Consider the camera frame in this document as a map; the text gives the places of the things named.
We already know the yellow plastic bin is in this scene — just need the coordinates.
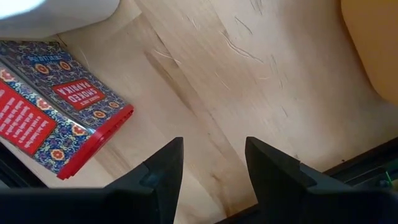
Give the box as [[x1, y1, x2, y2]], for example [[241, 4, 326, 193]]
[[340, 0, 398, 107]]

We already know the smoked paprika tin red lid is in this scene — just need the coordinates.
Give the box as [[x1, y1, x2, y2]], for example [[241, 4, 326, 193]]
[[0, 40, 135, 181]]

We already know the black table frame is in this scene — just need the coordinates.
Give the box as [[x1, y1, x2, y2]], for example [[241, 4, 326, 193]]
[[0, 136, 398, 224]]

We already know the white plastic bin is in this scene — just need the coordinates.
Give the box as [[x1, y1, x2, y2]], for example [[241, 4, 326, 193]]
[[0, 0, 121, 40]]

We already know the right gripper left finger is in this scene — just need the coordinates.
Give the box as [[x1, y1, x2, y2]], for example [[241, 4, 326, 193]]
[[0, 136, 184, 224]]

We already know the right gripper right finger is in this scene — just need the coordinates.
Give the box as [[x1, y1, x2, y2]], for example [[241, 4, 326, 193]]
[[244, 136, 398, 224]]

